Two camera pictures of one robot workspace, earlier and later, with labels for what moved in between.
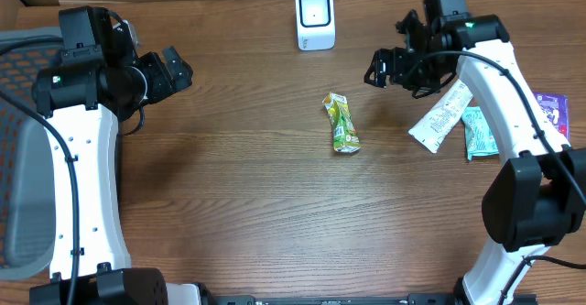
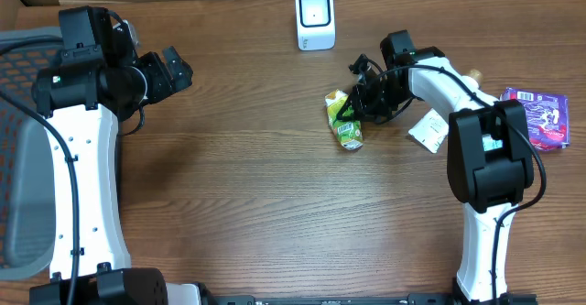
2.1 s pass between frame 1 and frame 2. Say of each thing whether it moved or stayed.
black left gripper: stayed
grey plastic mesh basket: stayed
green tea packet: moved
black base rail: stayed
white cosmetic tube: stayed
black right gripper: moved
